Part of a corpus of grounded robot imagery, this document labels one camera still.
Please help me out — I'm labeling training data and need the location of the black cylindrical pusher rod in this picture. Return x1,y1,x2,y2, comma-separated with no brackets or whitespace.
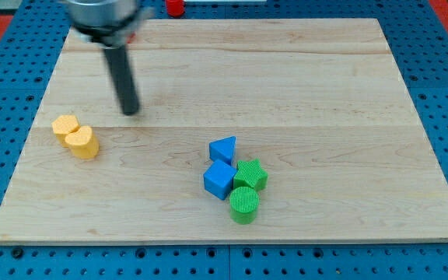
103,45,140,116

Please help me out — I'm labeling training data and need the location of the yellow heart block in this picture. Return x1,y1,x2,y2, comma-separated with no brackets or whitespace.
65,126,100,159

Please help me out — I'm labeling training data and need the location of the blue cube block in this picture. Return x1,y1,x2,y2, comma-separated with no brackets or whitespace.
203,159,237,201

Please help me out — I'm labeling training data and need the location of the red cylinder block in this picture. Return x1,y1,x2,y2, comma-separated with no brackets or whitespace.
165,0,185,17

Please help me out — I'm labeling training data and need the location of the yellow hexagon block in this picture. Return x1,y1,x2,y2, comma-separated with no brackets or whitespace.
51,115,80,148

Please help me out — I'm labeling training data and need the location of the blue triangle block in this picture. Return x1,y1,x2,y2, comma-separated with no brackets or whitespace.
208,136,236,165

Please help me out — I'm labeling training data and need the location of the wooden board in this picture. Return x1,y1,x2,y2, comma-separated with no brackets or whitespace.
0,18,448,246

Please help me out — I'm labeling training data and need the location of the green star block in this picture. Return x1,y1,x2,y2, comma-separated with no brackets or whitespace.
233,159,268,191

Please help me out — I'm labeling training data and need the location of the green cylinder block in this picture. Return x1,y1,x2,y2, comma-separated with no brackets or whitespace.
229,187,260,224

